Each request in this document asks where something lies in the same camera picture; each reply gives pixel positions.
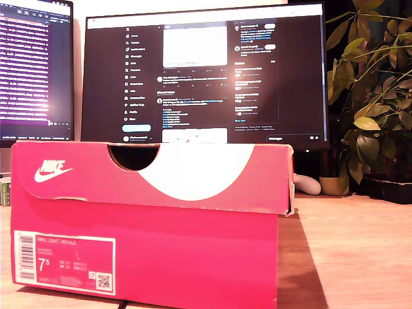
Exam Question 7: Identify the red Nike shoebox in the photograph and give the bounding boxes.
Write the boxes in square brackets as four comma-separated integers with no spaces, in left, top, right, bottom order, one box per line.
[10,192,280,309]

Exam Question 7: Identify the red shoebox lid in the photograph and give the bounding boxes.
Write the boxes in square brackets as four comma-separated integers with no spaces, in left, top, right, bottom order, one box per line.
[10,140,295,218]

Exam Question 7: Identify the small green box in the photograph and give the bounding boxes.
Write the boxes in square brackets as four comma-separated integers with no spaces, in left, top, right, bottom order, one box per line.
[0,182,12,207]

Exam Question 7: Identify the white rounded object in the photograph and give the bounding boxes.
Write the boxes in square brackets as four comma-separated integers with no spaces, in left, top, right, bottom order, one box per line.
[293,173,322,196]

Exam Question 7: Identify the large black computer monitor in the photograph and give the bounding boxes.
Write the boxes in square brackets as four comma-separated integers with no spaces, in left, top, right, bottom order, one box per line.
[80,3,331,153]

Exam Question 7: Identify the pale plant pot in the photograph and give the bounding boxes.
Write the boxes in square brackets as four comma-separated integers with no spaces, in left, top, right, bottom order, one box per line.
[319,176,350,197]

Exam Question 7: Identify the black monitor with purple text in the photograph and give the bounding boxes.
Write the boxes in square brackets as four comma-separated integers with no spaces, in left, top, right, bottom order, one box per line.
[0,0,75,149]

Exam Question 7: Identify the green leafy houseplant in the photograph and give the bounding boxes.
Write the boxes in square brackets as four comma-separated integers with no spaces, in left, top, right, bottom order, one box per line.
[324,0,412,186]

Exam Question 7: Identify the black plant tray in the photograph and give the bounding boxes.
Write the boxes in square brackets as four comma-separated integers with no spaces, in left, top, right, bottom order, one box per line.
[353,176,412,205]

